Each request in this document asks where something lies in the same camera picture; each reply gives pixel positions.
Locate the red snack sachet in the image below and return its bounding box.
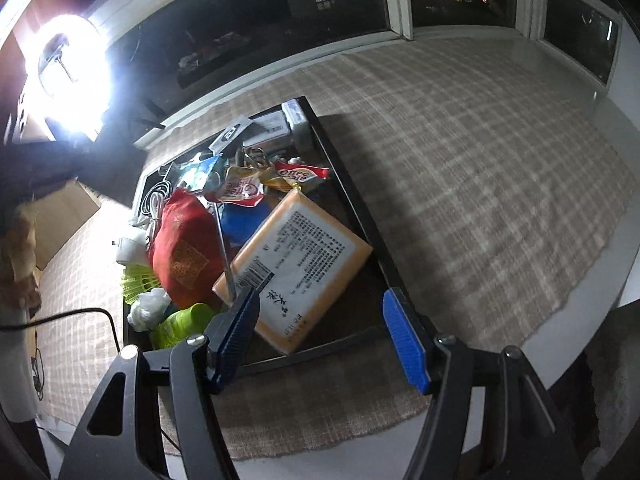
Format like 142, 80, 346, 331
274, 162, 330, 185

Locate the blue snack packet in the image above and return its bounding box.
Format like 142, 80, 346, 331
221, 200, 271, 247

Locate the red fabric bag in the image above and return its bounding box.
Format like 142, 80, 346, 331
149, 188, 224, 310

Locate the orange packaged food block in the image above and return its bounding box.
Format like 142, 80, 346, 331
230, 188, 372, 354

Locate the white cup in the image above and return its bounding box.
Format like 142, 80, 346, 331
116, 236, 150, 266

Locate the ring light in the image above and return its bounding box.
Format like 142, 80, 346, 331
26, 14, 112, 142

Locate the plaid woven mat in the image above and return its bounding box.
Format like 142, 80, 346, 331
38, 38, 639, 460

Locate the yellow green shuttlecock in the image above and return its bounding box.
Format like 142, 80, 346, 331
120, 264, 160, 306

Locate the grey pouch with logo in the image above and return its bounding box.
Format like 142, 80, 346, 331
208, 116, 253, 156

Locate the cardboard box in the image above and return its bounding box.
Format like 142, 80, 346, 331
24, 180, 101, 271

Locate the black storage tray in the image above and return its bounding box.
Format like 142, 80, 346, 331
121, 95, 432, 378

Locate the coffee mate sachet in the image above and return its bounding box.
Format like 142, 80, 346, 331
204, 166, 266, 208

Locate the green plastic bottle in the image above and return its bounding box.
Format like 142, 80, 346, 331
150, 302, 217, 350

